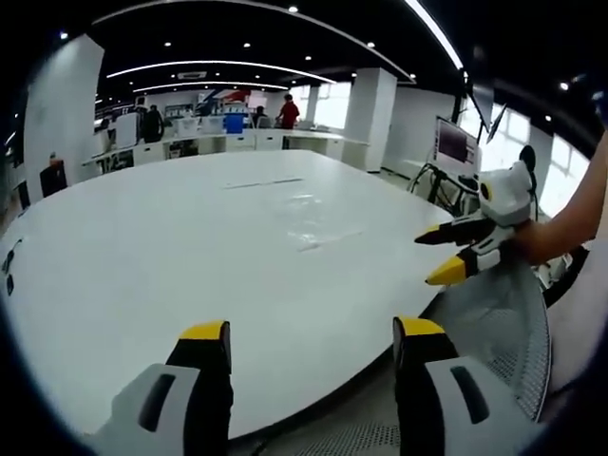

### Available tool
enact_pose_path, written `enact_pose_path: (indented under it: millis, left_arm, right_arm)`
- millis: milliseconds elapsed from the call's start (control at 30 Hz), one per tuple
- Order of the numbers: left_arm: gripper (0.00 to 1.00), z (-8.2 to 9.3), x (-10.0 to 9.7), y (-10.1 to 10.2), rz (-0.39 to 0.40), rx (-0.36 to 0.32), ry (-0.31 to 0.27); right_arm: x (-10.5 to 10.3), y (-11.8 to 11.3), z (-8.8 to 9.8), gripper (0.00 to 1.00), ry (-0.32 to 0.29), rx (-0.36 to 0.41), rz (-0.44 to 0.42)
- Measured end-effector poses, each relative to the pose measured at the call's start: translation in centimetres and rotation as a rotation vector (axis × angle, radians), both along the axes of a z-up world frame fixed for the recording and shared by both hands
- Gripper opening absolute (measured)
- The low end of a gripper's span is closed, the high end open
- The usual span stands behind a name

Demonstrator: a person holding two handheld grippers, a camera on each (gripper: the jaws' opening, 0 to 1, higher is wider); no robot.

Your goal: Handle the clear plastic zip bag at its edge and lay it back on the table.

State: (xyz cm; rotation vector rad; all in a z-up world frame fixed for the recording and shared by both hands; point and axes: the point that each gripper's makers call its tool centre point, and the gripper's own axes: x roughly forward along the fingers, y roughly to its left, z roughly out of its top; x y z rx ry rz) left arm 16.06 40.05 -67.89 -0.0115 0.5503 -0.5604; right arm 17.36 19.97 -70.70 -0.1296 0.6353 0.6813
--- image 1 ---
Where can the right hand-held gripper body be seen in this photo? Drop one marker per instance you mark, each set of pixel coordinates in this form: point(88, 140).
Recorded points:
point(508, 195)

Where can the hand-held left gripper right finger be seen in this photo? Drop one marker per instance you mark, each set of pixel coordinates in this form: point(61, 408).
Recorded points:
point(437, 394)

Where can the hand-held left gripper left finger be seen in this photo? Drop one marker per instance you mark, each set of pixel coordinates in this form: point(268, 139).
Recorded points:
point(161, 408)

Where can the clear food packaging bag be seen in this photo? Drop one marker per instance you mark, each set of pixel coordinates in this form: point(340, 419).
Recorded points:
point(304, 206)
point(323, 240)

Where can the grey mesh office chair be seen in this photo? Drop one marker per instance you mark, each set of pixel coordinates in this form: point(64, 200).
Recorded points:
point(503, 323)

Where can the computer monitor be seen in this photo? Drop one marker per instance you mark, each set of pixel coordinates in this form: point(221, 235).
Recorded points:
point(457, 141)

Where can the black chair armrest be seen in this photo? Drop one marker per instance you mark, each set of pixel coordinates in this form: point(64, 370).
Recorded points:
point(567, 280)

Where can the long ceiling light strip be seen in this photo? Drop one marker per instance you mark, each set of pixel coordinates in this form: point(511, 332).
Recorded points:
point(439, 33)

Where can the white office counter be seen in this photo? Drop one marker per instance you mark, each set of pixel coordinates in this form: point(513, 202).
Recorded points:
point(247, 141)

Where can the blue storage box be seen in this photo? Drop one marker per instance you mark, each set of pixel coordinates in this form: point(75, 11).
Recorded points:
point(233, 124)

